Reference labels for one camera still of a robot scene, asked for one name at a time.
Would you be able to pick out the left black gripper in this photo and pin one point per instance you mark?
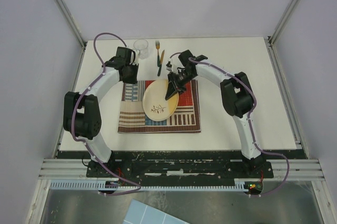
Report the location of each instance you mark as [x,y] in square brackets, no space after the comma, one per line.
[134,79]

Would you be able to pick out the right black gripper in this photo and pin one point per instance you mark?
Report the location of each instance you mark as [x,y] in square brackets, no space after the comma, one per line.
[174,86]

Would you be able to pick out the cream yellow ceramic plate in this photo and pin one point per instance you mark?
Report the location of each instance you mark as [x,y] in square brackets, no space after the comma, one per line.
[155,106]

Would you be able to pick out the clear drinking glass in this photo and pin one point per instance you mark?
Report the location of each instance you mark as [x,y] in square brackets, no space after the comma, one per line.
[141,46]

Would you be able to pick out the green handled fork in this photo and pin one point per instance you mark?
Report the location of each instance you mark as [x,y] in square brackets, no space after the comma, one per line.
[157,45]

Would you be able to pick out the patchwork patterned placemat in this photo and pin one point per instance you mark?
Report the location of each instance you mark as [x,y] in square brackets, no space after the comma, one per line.
[132,118]

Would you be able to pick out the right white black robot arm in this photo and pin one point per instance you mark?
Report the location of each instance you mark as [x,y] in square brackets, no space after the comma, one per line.
[238,99]

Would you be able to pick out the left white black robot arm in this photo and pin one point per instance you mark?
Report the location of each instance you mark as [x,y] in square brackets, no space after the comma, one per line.
[81,114]

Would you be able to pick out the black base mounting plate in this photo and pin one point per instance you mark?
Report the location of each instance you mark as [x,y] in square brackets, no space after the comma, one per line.
[185,168]

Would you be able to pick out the blue tiled board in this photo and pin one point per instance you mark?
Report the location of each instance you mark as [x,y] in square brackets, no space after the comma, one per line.
[140,213]

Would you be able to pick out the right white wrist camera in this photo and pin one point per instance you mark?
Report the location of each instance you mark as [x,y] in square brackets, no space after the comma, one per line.
[171,67]

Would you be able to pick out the left aluminium frame post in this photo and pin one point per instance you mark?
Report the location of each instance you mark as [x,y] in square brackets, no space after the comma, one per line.
[70,21]

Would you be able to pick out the aluminium frame post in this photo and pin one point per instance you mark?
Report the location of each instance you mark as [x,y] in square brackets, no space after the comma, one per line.
[70,21]
[289,10]

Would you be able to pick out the aluminium front frame rail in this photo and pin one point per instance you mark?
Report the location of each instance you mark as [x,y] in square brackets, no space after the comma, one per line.
[73,169]

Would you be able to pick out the right aluminium frame post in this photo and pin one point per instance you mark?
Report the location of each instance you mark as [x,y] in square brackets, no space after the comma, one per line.
[289,10]

